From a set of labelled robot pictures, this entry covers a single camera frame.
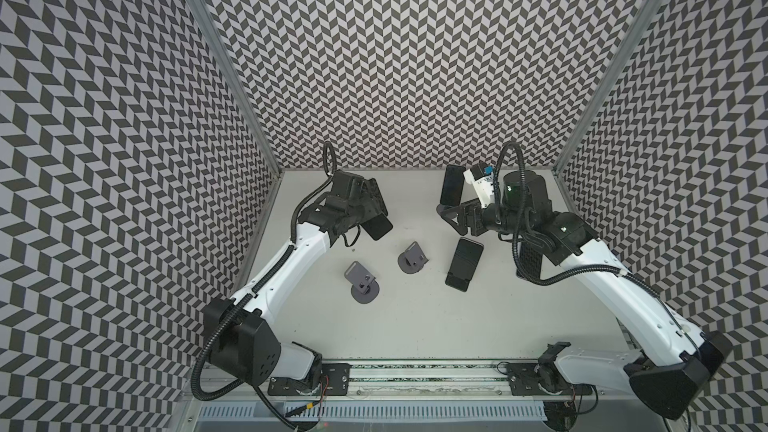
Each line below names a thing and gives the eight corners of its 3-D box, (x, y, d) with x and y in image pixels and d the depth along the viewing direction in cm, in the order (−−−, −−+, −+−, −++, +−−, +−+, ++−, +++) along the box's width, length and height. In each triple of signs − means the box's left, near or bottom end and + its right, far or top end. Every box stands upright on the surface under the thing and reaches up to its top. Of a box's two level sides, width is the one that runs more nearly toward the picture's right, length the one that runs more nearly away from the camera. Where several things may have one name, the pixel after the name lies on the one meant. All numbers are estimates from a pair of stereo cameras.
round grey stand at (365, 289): (344, 288, 89) (338, 274, 82) (360, 273, 92) (357, 258, 85) (364, 310, 85) (361, 297, 78) (381, 293, 88) (379, 280, 81)
